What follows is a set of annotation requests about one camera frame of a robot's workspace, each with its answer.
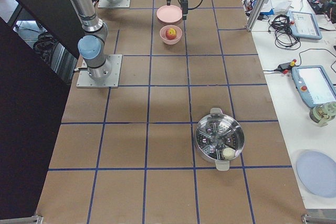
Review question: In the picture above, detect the pink plate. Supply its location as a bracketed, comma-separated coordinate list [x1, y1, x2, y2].
[156, 5, 182, 24]

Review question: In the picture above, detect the far teach pendant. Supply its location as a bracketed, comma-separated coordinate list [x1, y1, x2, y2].
[286, 10, 322, 40]

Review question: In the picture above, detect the red yellow apple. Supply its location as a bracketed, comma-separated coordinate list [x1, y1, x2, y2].
[165, 28, 177, 40]

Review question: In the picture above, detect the black power adapter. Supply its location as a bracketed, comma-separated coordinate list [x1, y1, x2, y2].
[277, 62, 292, 72]

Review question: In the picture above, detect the teach pendant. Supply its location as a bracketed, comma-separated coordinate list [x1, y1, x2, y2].
[286, 10, 322, 40]
[291, 65, 335, 108]

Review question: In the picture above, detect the black coiled cable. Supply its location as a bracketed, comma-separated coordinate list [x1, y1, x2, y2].
[268, 14, 301, 50]

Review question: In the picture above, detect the near teach pendant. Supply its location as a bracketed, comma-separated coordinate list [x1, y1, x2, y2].
[291, 65, 335, 108]

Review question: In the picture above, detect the steel steamer pot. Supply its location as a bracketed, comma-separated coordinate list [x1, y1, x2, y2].
[194, 108, 245, 172]

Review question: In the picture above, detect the light blue plate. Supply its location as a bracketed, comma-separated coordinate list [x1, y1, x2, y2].
[296, 151, 335, 198]

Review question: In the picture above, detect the pink bowl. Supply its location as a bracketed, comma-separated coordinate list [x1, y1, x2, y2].
[160, 25, 182, 45]

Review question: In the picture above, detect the white bun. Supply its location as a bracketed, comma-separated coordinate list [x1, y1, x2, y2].
[222, 147, 236, 160]

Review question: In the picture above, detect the glass jar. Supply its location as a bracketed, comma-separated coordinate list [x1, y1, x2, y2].
[309, 101, 335, 126]

